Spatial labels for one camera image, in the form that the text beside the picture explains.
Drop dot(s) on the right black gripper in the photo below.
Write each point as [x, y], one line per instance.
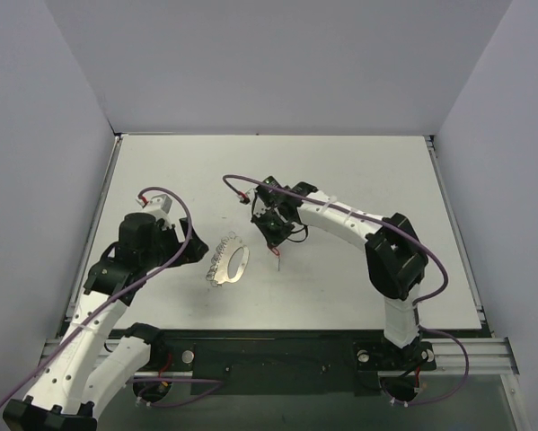
[270, 225]

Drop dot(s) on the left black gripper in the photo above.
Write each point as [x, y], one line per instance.
[179, 242]

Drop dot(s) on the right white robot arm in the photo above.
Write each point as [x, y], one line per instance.
[395, 265]

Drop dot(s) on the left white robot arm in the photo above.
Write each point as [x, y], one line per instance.
[72, 388]

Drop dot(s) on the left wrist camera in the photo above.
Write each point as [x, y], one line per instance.
[158, 206]

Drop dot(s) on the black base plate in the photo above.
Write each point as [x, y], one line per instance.
[293, 380]

